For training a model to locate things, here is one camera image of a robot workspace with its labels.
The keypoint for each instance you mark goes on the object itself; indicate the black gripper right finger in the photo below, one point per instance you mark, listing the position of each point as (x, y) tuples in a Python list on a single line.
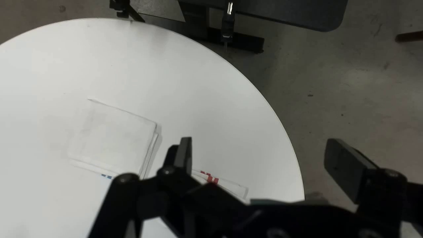
[(347, 167)]

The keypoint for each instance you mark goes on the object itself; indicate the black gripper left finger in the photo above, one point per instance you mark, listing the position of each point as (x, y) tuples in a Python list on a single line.
[(178, 158)]

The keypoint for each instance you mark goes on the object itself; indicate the folded white towel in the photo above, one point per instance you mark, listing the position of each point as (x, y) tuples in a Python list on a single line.
[(110, 140)]

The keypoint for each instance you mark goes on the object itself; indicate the white towel with red stripe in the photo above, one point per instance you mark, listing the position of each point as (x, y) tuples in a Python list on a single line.
[(232, 188)]

